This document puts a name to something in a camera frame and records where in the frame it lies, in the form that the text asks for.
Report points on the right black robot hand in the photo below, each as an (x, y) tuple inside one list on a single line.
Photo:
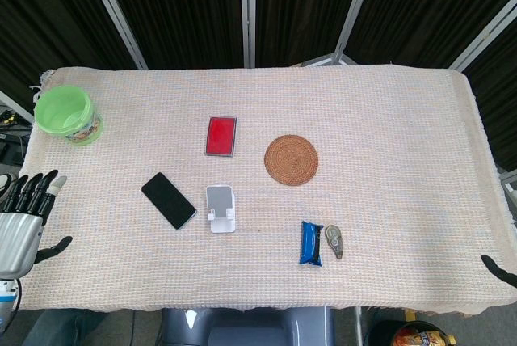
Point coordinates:
[(501, 269)]

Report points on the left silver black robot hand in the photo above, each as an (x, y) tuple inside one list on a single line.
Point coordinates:
[(16, 224)]

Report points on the black smartphone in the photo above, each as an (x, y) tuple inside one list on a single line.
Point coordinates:
[(169, 200)]

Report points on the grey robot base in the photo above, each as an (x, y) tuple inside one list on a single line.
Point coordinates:
[(246, 327)]

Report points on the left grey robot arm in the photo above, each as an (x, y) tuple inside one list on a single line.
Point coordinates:
[(6, 297)]

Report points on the white phone stand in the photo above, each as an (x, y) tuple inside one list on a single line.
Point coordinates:
[(220, 208)]

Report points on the yellow black snack bag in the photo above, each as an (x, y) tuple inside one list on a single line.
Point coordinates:
[(422, 336)]

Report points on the green plastic bucket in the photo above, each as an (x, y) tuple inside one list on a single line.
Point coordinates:
[(68, 113)]

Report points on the grey correction tape dispenser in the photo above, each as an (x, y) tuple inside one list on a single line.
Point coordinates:
[(335, 241)]

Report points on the blue snack packet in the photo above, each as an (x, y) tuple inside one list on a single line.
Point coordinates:
[(311, 244)]

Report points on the red clear plastic box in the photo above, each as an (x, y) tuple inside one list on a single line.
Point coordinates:
[(221, 136)]

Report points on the round woven rattan coaster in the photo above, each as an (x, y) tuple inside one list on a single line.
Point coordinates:
[(291, 160)]

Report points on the beige woven tablecloth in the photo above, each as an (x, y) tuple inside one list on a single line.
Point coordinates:
[(282, 99)]

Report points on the black folding screen with frame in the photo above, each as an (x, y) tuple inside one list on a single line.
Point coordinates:
[(182, 6)]

